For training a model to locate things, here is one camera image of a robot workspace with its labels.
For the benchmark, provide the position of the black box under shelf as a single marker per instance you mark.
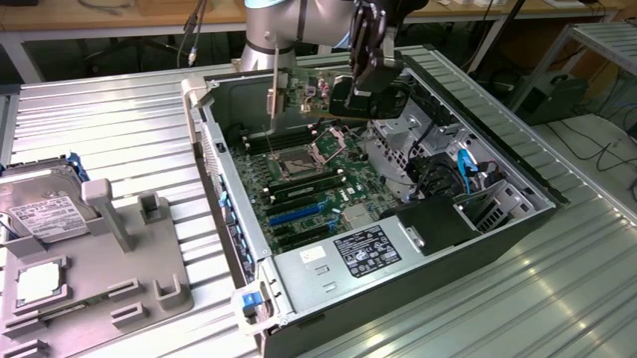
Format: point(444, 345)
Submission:
point(558, 97)

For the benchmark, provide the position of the grey plastic parts rack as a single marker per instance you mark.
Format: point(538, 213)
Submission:
point(100, 268)

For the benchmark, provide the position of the metal slat shelf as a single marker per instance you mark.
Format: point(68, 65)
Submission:
point(607, 41)

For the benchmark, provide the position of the CPU socket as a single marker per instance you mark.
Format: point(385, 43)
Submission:
point(299, 162)

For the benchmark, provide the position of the silver chipset heatsink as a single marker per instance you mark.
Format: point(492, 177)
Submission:
point(357, 216)

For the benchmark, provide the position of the silver disk bay bracket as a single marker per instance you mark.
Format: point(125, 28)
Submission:
point(498, 209)

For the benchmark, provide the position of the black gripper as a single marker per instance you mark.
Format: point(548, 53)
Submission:
point(371, 44)

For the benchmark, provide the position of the hard disk with blue caddy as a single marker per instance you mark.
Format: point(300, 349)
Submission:
point(45, 212)

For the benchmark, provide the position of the long black expansion slot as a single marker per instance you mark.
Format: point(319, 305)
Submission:
point(295, 208)
point(307, 242)
point(303, 233)

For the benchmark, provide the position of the blue card retainer latch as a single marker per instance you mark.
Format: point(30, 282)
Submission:
point(222, 196)
point(238, 230)

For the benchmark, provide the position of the wooden desk with white legs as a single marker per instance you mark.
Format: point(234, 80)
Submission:
point(76, 16)

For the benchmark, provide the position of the black plastic shroud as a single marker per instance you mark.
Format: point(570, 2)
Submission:
point(433, 223)

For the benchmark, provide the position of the blue case release latch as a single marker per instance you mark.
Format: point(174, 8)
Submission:
point(250, 301)

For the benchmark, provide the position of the silver power supply unit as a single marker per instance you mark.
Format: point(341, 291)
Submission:
point(319, 268)

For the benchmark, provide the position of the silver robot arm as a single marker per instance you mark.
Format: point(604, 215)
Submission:
point(279, 22)

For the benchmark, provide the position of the metal socket cover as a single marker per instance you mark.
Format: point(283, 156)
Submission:
point(331, 143)

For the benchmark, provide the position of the graphics card with black fan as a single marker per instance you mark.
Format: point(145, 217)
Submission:
point(299, 85)

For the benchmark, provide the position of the black RAM slot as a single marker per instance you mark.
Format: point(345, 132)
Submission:
point(297, 178)
point(300, 182)
point(277, 134)
point(284, 147)
point(281, 143)
point(304, 185)
point(279, 138)

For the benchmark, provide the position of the blue expansion slot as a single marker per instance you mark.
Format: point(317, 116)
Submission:
point(297, 216)

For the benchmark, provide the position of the thin metal locking lever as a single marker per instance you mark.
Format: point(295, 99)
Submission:
point(272, 147)

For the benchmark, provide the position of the open black silver PC case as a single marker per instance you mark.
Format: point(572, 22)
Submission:
point(498, 257)

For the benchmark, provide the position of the installed dark RAM stick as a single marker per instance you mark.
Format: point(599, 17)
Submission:
point(309, 188)

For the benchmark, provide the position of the silver perforated drive cage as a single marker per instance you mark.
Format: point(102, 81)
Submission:
point(399, 138)

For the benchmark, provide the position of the green motherboard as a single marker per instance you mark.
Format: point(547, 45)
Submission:
point(344, 182)

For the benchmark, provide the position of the green RAM stick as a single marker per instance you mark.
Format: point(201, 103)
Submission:
point(76, 306)

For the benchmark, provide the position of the silver CPU chip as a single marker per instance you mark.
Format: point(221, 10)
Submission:
point(39, 281)

